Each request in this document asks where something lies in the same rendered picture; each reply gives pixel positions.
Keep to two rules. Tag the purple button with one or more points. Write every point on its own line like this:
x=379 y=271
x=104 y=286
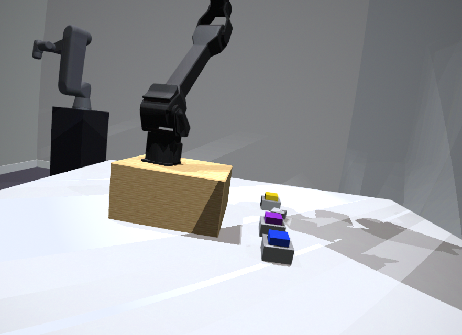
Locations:
x=271 y=221

